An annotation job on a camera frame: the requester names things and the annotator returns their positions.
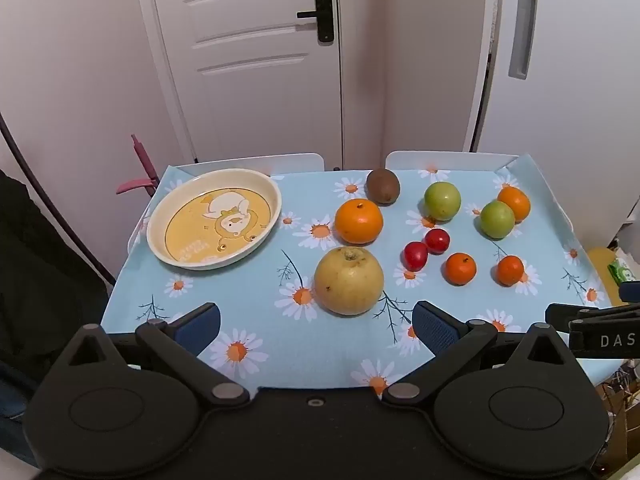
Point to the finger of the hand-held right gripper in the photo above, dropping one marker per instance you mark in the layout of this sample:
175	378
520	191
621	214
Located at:
560	314
630	293

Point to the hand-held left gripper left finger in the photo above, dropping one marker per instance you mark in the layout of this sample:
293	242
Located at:
200	330

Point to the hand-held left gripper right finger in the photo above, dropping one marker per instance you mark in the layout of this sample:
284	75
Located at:
435	330

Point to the small tangerine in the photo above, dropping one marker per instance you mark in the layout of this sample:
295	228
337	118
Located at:
519	200
510	270
460	268

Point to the red cherry tomato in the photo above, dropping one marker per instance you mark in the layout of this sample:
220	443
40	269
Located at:
437	241
415	256

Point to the yellow pear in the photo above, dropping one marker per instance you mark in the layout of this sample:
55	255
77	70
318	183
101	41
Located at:
349	282

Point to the cream plate with cartoon print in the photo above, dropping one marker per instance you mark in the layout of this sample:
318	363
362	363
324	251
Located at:
225	225

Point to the green apple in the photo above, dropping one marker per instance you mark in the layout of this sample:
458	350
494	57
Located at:
442	201
497	219

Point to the large orange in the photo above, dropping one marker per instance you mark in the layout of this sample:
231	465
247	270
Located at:
358	221

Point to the green packet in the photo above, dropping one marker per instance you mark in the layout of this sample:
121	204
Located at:
622	270

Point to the yellow bag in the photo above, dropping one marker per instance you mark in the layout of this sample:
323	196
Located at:
600	265

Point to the blue daisy tablecloth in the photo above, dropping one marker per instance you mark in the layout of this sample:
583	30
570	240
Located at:
300	350

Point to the brown kiwi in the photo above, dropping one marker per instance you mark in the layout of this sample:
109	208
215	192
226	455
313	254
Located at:
383	186

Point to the pink clamp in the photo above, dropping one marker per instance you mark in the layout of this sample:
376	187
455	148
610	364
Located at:
145	180

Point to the dark cloth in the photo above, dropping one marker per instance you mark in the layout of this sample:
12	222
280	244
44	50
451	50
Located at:
40	285

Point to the white wardrobe door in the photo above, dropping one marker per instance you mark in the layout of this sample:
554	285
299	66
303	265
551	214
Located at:
575	110

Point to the dark curved rod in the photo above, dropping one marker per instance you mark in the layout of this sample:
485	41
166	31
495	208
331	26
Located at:
45	197

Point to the white panelled door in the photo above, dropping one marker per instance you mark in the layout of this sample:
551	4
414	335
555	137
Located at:
240	85

